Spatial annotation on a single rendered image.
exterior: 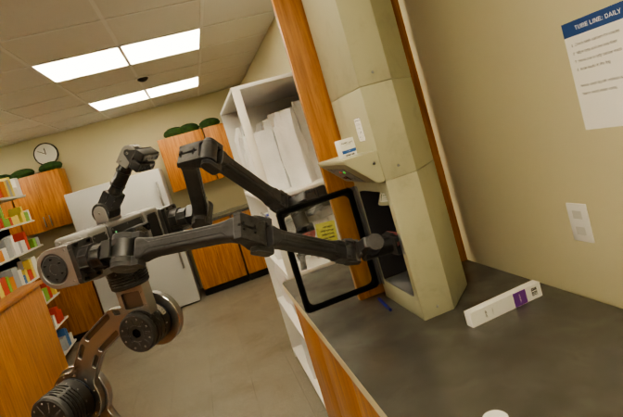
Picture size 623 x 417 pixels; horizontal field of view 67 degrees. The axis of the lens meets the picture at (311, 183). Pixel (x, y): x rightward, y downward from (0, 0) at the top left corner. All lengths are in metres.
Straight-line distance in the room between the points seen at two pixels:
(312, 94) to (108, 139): 5.43
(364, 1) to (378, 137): 0.42
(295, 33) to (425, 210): 0.82
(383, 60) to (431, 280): 0.71
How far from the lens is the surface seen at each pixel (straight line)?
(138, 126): 7.02
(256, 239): 1.33
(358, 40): 1.52
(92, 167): 7.08
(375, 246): 1.56
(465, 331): 1.51
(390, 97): 1.52
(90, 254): 1.50
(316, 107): 1.83
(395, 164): 1.51
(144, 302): 1.78
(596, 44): 1.35
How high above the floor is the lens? 1.60
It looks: 5 degrees down
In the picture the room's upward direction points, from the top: 16 degrees counter-clockwise
